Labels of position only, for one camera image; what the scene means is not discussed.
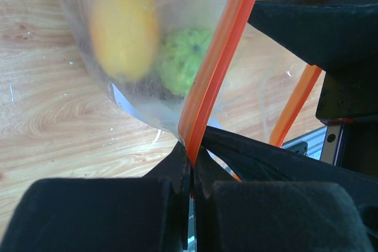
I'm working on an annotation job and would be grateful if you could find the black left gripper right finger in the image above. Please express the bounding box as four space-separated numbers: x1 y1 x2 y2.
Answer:
193 149 374 251

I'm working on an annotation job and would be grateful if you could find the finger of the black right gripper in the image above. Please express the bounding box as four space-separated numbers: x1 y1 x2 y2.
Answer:
247 0 377 72

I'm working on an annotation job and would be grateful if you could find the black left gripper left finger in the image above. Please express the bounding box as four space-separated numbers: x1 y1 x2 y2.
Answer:
1 143 190 251

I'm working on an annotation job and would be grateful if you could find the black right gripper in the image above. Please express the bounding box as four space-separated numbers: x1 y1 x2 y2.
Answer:
202 71 377 199

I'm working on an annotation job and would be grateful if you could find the green custard apple toy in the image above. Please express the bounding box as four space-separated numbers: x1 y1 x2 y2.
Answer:
156 28 213 97

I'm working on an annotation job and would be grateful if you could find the clear zip top bag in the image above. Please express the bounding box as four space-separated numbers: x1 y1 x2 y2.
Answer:
50 0 340 182

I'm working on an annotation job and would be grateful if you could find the orange yellow mango toy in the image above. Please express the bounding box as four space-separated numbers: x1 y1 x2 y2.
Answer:
89 0 159 82

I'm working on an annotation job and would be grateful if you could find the dark purple grape bunch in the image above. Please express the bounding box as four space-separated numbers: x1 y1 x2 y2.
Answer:
77 39 183 102

